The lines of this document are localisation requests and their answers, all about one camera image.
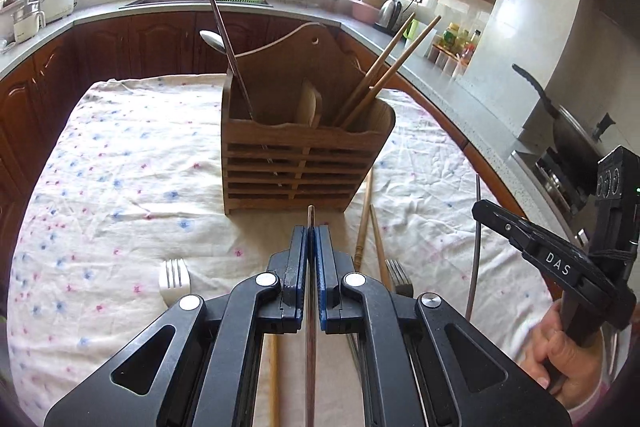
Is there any steel spoon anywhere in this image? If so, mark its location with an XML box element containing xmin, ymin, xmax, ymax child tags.
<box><xmin>200</xmin><ymin>29</ymin><xmax>238</xmax><ymax>76</ymax></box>

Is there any gas stove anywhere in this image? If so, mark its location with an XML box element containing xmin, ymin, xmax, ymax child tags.
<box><xmin>510</xmin><ymin>150</ymin><xmax>597</xmax><ymax>232</ymax></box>

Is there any steel fork right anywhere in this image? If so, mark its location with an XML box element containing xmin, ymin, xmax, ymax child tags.
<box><xmin>385</xmin><ymin>258</ymin><xmax>413</xmax><ymax>298</ymax></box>

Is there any steel electric kettle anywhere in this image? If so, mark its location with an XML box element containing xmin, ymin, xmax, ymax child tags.
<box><xmin>374</xmin><ymin>0</ymin><xmax>402</xmax><ymax>34</ymax></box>

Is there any black wok with handle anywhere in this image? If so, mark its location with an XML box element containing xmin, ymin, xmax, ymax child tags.
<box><xmin>512</xmin><ymin>64</ymin><xmax>615</xmax><ymax>194</ymax></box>

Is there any pink sleeve forearm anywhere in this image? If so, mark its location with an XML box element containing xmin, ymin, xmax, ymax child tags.
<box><xmin>568</xmin><ymin>377</ymin><xmax>610</xmax><ymax>426</ymax></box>

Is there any spice bottle rack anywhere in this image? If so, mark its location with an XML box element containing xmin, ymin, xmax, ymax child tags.
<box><xmin>427</xmin><ymin>23</ymin><xmax>482</xmax><ymax>77</ymax></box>

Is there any steel fork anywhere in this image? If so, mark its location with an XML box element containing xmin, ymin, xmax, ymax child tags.
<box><xmin>385</xmin><ymin>258</ymin><xmax>413</xmax><ymax>298</ymax></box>
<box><xmin>157</xmin><ymin>258</ymin><xmax>191</xmax><ymax>308</ymax></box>

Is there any wooden utensil holder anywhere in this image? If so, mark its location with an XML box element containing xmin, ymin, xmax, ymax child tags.
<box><xmin>221</xmin><ymin>23</ymin><xmax>396</xmax><ymax>215</ymax></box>

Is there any floral white tablecloth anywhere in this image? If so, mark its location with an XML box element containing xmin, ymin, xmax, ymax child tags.
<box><xmin>8</xmin><ymin>75</ymin><xmax>551</xmax><ymax>423</ymax></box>

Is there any green handled white jug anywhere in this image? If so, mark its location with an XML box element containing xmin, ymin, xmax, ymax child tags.
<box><xmin>404</xmin><ymin>20</ymin><xmax>426</xmax><ymax>49</ymax></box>

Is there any carved bamboo chopstick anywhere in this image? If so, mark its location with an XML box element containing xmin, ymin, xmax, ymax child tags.
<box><xmin>354</xmin><ymin>168</ymin><xmax>374</xmax><ymax>272</ymax></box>

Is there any steel fork left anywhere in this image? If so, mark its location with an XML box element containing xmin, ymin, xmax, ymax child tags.
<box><xmin>157</xmin><ymin>258</ymin><xmax>191</xmax><ymax>308</ymax></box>

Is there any light bamboo chopstick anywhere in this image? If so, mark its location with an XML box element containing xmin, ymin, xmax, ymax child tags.
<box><xmin>331</xmin><ymin>13</ymin><xmax>414</xmax><ymax>127</ymax></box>

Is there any pink basin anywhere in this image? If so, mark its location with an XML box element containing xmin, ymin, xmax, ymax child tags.
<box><xmin>349</xmin><ymin>0</ymin><xmax>380</xmax><ymax>26</ymax></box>

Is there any white blender appliance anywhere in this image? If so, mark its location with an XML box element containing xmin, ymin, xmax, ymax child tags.
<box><xmin>12</xmin><ymin>2</ymin><xmax>46</xmax><ymax>43</ymax></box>

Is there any person's right hand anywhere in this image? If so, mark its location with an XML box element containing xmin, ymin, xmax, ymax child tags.
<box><xmin>520</xmin><ymin>300</ymin><xmax>604</xmax><ymax>410</ymax></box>

